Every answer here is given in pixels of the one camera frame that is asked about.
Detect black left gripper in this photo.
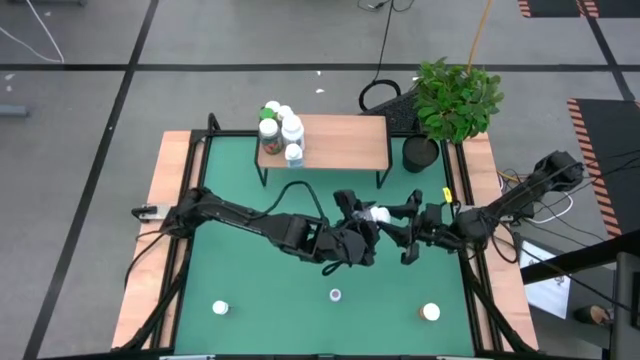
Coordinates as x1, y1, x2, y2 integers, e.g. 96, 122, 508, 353
319, 188, 385, 267

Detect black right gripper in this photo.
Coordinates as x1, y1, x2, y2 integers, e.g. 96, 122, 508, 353
383, 188, 454, 266

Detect white bottle blue striped label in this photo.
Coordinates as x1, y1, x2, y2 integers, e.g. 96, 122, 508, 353
353, 204, 393, 225

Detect white bottle supplement facts label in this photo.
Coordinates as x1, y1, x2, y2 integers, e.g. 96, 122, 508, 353
283, 142, 305, 169

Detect white headache bottle maroon label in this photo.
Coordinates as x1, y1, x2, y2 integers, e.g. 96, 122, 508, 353
280, 113, 306, 149

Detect gummy vitamin bottle green label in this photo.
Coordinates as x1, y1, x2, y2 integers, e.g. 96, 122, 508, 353
257, 117, 284, 156

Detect wooden shelf black legs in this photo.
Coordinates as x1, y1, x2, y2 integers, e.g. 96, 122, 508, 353
253, 113, 394, 190

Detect black perforated floor mat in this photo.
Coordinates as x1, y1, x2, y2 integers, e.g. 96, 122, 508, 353
367, 87, 426, 134

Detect green potted plant black pot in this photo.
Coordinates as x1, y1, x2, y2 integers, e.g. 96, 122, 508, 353
401, 56, 505, 175

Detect right wooden side board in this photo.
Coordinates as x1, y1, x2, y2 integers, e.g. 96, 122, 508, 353
447, 132, 540, 352

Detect wooden side board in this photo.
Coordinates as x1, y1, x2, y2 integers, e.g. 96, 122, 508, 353
110, 130, 211, 350
447, 132, 540, 352

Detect white printed sheet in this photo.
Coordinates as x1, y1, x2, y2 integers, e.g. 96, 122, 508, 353
519, 239, 572, 321

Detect black overhead rig beam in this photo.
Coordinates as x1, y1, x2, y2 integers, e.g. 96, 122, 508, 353
519, 230, 640, 286

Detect brown round object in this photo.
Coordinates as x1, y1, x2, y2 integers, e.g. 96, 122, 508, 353
573, 304, 612, 327

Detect black mat hazard stripe edge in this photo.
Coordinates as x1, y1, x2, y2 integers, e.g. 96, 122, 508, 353
567, 98, 640, 239
517, 0, 640, 19

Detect left wooden side board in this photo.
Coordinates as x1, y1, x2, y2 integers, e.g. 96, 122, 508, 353
110, 130, 211, 350

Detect grey floor block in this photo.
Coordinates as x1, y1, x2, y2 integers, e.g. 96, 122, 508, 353
0, 103, 31, 119

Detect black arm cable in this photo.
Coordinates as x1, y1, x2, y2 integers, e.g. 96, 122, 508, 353
269, 179, 327, 224

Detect black coiled floor cable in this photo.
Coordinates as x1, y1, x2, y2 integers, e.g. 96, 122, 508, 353
357, 0, 416, 112

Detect white looped cable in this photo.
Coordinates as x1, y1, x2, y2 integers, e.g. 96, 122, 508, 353
524, 193, 575, 225

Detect yellow floor cable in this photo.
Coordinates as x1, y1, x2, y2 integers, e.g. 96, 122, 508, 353
467, 0, 521, 184

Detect grey rig post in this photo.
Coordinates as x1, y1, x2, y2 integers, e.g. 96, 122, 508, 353
608, 251, 640, 360

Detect white floor cable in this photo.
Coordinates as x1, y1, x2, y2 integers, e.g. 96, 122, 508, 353
0, 0, 66, 65

